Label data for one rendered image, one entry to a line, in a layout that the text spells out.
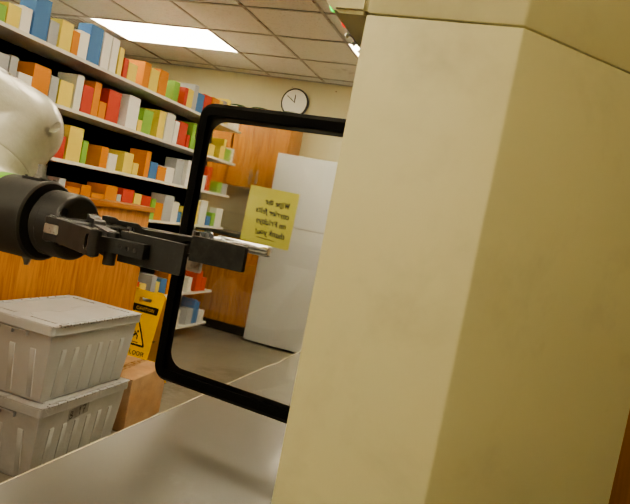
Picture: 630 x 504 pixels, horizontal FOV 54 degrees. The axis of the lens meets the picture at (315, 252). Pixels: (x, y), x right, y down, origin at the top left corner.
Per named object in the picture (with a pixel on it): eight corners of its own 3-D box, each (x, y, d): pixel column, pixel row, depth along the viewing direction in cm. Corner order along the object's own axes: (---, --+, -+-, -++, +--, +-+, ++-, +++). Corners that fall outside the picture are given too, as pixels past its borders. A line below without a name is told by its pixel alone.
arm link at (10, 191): (33, 258, 76) (-29, 258, 68) (49, 165, 76) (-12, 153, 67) (72, 268, 74) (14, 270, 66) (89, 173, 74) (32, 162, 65)
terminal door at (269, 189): (343, 444, 76) (407, 125, 74) (152, 375, 89) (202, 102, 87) (346, 442, 77) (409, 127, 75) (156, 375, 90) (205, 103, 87)
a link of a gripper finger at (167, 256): (126, 230, 59) (121, 230, 59) (189, 244, 57) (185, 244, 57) (121, 260, 59) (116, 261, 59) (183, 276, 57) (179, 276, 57)
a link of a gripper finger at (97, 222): (100, 215, 68) (86, 213, 67) (123, 226, 58) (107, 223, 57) (94, 250, 68) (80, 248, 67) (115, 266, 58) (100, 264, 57)
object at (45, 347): (132, 379, 296) (145, 313, 294) (41, 408, 239) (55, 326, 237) (63, 357, 309) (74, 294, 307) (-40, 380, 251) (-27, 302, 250)
